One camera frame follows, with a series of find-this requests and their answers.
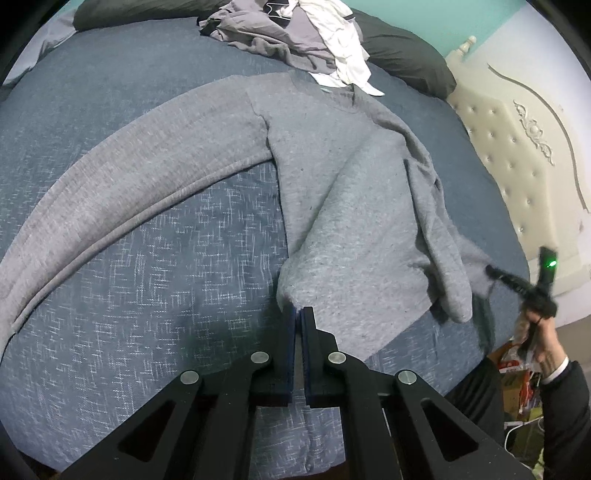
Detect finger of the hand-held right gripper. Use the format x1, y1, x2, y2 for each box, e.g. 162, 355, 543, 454
485, 264, 536, 298

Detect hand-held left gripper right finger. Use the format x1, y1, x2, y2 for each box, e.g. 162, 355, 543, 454
300, 307, 532, 480

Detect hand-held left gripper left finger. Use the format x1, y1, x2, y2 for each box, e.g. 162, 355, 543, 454
60, 307, 296, 480

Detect grey knit sweater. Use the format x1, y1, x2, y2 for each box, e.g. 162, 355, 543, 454
0, 69, 497, 365

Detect person's right forearm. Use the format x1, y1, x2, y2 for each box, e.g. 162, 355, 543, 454
538, 355, 591, 480

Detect person's right hand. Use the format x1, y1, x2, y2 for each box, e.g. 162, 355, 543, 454
515, 311, 568, 384

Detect red white packet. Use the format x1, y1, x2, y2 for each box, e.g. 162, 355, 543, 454
489, 339, 536, 374

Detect cardboard box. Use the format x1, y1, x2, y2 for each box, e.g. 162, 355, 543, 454
499, 369, 529, 416

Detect person's black pants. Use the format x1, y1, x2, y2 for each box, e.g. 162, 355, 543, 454
443, 355, 509, 448

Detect cream tufted headboard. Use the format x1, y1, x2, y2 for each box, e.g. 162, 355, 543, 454
445, 37, 591, 319

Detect blue patterned bedspread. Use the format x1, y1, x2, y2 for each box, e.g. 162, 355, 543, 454
0, 7, 532, 476

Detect dark grey pillow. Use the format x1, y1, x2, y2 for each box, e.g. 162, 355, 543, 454
74, 0, 232, 32
353, 11, 458, 100

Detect white shirt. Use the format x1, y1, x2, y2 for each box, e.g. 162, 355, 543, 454
298, 0, 386, 97

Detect lilac grey garment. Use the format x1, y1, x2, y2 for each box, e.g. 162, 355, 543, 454
198, 0, 333, 61

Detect light grey bed sheet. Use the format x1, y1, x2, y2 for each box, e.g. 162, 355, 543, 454
2, 23, 77, 86

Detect white cable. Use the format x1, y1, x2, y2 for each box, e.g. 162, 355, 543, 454
503, 415, 546, 448

